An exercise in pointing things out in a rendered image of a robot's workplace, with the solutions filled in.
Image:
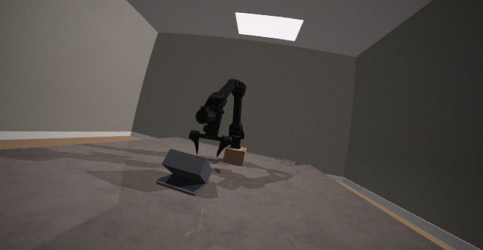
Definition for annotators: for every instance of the grey square panel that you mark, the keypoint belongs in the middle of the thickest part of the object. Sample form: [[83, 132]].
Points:
[[189, 173]]

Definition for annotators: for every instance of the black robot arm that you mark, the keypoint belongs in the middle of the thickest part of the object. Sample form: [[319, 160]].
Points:
[[212, 111]]

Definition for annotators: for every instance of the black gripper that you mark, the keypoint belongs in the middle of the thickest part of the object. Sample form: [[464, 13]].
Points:
[[211, 133]]

